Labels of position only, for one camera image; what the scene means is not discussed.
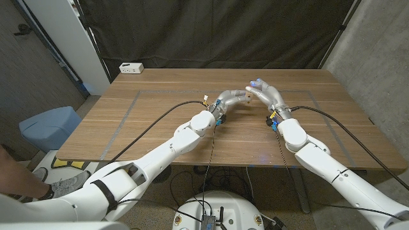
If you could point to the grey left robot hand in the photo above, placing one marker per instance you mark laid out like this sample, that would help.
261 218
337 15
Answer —
228 99

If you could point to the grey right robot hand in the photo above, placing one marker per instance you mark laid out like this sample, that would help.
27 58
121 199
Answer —
271 96

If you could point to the wooden block with holes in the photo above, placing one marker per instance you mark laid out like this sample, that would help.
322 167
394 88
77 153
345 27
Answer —
248 95

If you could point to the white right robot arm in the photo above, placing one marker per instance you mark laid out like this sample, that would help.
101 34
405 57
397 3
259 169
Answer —
319 159

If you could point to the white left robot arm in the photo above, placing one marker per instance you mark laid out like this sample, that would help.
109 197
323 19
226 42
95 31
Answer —
159 159

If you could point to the black backdrop stand pole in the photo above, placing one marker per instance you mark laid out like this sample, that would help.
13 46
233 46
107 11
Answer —
341 28
96 48

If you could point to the grey table leg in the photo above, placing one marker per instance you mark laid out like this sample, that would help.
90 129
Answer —
300 191

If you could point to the white power strip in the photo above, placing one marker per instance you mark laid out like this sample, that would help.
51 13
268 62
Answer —
131 68

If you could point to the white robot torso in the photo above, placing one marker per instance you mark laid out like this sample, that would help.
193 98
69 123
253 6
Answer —
230 207

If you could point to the grey module on torso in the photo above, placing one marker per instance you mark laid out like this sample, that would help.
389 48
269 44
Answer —
208 223

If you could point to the yellow and black floor object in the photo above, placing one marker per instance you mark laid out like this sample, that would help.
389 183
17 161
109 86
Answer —
64 163

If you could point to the white cabinet panel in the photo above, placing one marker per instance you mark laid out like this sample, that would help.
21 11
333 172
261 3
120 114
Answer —
64 32

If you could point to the blue padded stool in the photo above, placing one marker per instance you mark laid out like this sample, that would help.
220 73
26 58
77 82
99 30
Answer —
48 127

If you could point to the person's bare limb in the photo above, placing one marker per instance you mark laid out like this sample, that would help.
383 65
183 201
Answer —
19 182

